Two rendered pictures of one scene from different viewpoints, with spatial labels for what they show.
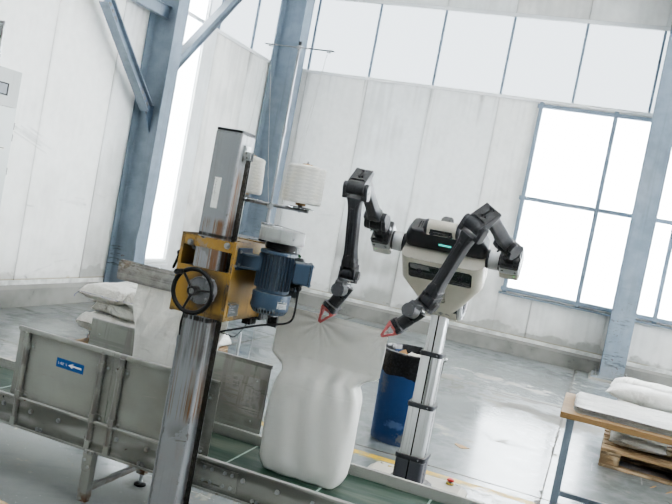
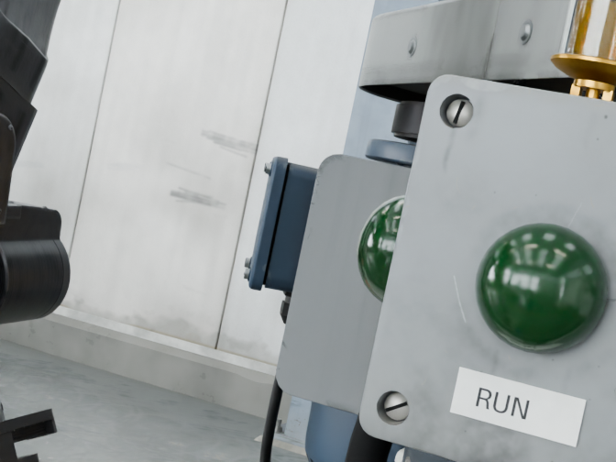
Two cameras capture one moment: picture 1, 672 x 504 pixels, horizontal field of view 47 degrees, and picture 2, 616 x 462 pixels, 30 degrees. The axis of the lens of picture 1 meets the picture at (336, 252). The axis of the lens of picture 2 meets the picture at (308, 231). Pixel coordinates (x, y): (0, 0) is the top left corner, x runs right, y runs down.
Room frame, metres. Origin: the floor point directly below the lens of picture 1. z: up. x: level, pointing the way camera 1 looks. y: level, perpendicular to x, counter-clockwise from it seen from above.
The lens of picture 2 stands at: (3.83, 0.15, 1.30)
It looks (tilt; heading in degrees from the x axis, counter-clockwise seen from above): 3 degrees down; 183
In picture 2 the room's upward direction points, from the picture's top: 12 degrees clockwise
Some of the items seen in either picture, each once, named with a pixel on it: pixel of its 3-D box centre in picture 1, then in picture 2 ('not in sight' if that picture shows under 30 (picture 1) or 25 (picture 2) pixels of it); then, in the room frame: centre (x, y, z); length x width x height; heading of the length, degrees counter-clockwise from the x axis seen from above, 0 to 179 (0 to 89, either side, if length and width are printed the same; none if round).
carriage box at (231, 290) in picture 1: (222, 275); not in sight; (3.11, 0.44, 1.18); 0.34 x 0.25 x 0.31; 161
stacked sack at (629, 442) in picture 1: (638, 437); not in sight; (6.07, -2.64, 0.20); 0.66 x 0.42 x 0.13; 158
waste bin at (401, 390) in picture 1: (405, 394); not in sight; (5.47, -0.69, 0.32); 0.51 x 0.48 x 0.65; 161
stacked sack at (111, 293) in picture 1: (123, 292); not in sight; (6.21, 1.64, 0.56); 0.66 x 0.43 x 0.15; 158
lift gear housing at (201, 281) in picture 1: (202, 289); not in sight; (2.93, 0.48, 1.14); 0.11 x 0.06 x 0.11; 71
